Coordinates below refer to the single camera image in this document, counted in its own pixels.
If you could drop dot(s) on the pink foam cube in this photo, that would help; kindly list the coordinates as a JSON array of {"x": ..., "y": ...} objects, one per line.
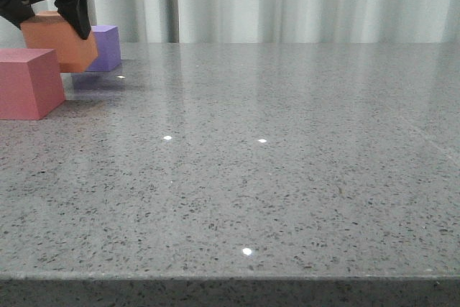
[{"x": 31, "y": 85}]

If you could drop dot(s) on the purple foam cube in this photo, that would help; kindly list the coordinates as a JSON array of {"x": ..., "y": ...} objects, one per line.
[{"x": 109, "y": 51}]

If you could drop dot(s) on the white pleated curtain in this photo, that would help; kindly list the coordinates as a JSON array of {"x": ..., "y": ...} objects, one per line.
[{"x": 290, "y": 21}]

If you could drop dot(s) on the orange foam cube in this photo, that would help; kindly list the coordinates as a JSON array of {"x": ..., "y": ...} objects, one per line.
[{"x": 50, "y": 30}]

